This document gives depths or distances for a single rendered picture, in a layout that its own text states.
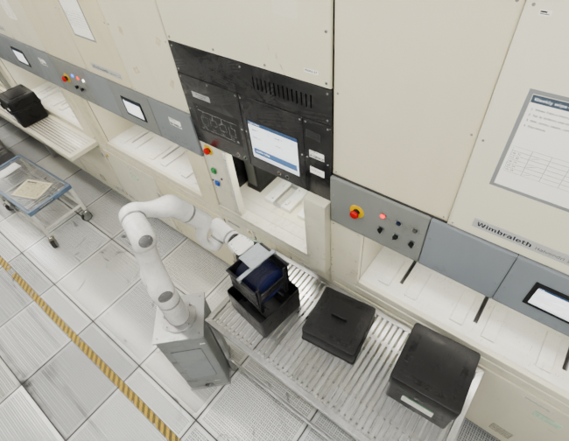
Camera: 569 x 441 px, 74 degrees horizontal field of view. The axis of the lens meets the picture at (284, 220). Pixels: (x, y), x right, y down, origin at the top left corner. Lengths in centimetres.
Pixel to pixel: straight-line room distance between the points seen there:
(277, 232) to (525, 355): 139
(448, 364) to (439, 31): 128
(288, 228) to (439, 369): 114
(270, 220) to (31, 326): 221
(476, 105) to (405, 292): 116
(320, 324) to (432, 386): 58
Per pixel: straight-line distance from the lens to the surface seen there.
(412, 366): 179
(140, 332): 324
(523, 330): 219
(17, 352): 369
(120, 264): 370
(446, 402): 177
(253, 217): 244
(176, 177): 291
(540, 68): 113
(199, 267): 339
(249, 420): 277
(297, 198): 247
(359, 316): 202
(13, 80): 479
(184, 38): 187
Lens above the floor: 266
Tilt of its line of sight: 48 degrees down
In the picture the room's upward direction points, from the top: 8 degrees counter-clockwise
